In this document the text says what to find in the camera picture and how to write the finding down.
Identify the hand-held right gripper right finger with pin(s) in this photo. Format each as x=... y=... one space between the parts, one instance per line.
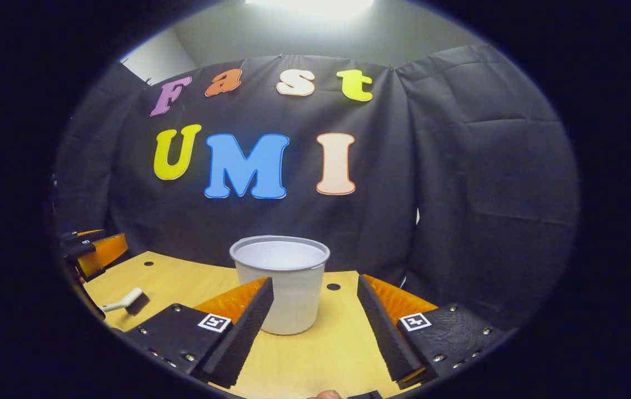
x=385 y=332

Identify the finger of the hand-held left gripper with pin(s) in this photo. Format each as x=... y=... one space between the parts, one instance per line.
x=74 y=235
x=80 y=250

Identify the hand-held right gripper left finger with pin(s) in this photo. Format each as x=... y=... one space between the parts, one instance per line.
x=243 y=338

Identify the white garbage bin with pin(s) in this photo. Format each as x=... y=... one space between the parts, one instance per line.
x=293 y=299

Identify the wooden desktop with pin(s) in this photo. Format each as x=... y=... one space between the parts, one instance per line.
x=182 y=277

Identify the ceiling light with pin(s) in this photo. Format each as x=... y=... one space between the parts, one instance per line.
x=315 y=5

